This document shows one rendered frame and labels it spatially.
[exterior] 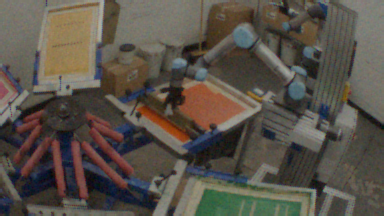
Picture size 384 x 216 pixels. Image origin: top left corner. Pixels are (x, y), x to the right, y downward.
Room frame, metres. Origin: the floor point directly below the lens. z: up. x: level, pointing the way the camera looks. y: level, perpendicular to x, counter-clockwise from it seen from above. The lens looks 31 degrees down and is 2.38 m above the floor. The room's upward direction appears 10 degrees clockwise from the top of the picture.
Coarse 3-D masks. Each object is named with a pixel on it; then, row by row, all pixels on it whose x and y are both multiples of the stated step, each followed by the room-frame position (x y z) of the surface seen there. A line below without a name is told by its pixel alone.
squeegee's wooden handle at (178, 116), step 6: (150, 96) 2.24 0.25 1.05; (156, 96) 2.23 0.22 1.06; (150, 102) 2.24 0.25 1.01; (156, 102) 2.21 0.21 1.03; (162, 102) 2.18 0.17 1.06; (156, 108) 2.21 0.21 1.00; (162, 108) 2.17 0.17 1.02; (174, 108) 2.14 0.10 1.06; (168, 114) 2.14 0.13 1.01; (174, 114) 2.11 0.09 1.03; (180, 114) 2.09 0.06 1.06; (174, 120) 2.11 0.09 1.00; (180, 120) 2.08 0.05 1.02; (186, 120) 2.06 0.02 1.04; (192, 120) 2.05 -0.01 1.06; (192, 126) 2.05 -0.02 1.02
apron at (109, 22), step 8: (104, 0) 3.97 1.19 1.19; (112, 0) 4.07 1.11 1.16; (104, 8) 3.98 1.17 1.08; (112, 8) 4.08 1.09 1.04; (104, 16) 3.98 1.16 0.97; (112, 16) 4.11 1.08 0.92; (104, 24) 3.99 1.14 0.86; (112, 24) 4.12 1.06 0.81; (104, 32) 4.00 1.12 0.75; (112, 32) 4.13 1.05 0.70; (104, 40) 4.01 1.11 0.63; (112, 40) 4.13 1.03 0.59
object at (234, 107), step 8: (224, 96) 2.56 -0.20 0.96; (224, 104) 2.46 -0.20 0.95; (232, 104) 2.47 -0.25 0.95; (232, 112) 2.37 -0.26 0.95; (240, 112) 2.39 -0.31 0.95; (216, 120) 2.25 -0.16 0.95; (224, 120) 2.27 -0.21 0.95; (168, 128) 2.08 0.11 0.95; (176, 128) 2.10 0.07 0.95; (208, 128) 2.15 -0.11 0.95; (176, 136) 2.02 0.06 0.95; (184, 136) 2.03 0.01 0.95
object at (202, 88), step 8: (192, 88) 2.59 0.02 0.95; (200, 88) 2.61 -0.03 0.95; (208, 88) 2.63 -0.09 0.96; (208, 96) 2.52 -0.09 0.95; (216, 96) 2.54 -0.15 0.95; (144, 112) 2.20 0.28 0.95; (152, 112) 2.22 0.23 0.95; (184, 112) 2.28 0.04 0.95; (152, 120) 2.13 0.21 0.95; (160, 120) 2.15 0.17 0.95
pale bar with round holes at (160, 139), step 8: (112, 96) 2.18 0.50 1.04; (112, 104) 2.11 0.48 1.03; (120, 104) 2.11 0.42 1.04; (120, 112) 2.06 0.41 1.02; (128, 112) 2.04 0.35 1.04; (144, 120) 1.99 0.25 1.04; (152, 128) 1.93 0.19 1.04; (152, 136) 1.88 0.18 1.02; (160, 136) 1.87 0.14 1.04; (160, 144) 1.84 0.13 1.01; (168, 144) 1.81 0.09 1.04; (176, 144) 1.82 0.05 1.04; (168, 152) 1.80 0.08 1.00; (176, 152) 1.77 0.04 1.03; (184, 152) 1.77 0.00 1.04
